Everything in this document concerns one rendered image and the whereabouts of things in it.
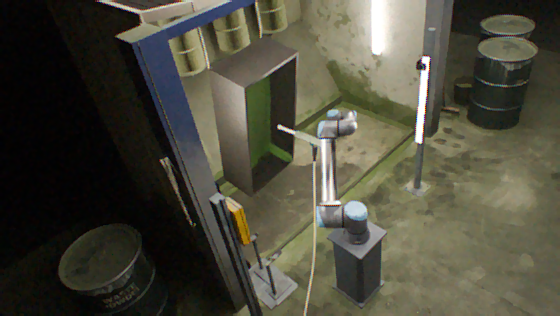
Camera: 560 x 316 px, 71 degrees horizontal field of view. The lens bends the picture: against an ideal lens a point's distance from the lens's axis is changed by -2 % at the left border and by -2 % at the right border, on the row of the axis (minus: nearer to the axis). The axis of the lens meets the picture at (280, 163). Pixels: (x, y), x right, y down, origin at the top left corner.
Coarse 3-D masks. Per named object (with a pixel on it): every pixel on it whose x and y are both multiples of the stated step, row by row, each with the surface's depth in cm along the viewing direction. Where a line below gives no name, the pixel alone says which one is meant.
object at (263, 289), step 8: (280, 272) 252; (256, 280) 250; (288, 280) 247; (256, 288) 246; (264, 288) 245; (288, 288) 242; (264, 296) 241; (280, 296) 239; (264, 304) 238; (272, 304) 236
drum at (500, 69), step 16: (480, 64) 422; (496, 64) 404; (512, 64) 397; (528, 64) 400; (480, 80) 428; (496, 80) 413; (512, 80) 408; (528, 80) 415; (480, 96) 437; (496, 96) 424; (512, 96) 420; (480, 112) 446; (496, 112) 435; (512, 112) 433; (480, 128) 456; (496, 128) 447; (512, 128) 449
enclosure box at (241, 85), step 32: (224, 64) 289; (256, 64) 289; (288, 64) 317; (224, 96) 291; (256, 96) 349; (288, 96) 339; (224, 128) 318; (256, 128) 375; (288, 128) 365; (224, 160) 350; (256, 160) 389; (288, 160) 389; (256, 192) 360
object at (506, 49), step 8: (488, 40) 436; (496, 40) 435; (504, 40) 433; (512, 40) 430; (480, 48) 426; (488, 48) 424; (496, 48) 422; (504, 48) 419; (512, 48) 417; (520, 48) 415; (528, 48) 412; (496, 56) 409; (504, 56) 406; (512, 56) 404; (520, 56) 402; (528, 56) 400
